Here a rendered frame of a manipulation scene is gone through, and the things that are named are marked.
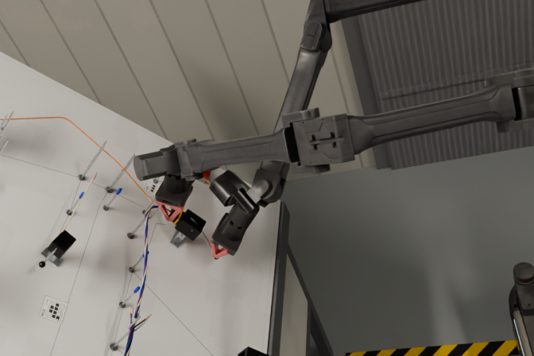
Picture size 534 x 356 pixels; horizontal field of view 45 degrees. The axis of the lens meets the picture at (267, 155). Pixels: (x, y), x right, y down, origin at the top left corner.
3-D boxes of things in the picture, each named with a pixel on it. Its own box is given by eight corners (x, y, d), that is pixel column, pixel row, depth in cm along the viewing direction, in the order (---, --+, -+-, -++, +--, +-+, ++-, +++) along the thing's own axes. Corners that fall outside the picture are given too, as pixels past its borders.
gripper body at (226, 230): (209, 243, 152) (221, 224, 147) (222, 216, 160) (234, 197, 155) (233, 257, 152) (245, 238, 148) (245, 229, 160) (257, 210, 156)
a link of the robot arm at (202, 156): (339, 168, 110) (326, 105, 109) (315, 176, 106) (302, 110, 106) (200, 179, 143) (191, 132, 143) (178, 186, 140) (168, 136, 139)
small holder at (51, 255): (23, 270, 133) (35, 253, 128) (50, 243, 140) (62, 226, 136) (40, 284, 133) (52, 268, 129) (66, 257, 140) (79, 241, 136)
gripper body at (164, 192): (153, 201, 148) (156, 176, 143) (169, 175, 156) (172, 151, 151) (180, 209, 147) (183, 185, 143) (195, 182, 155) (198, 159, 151)
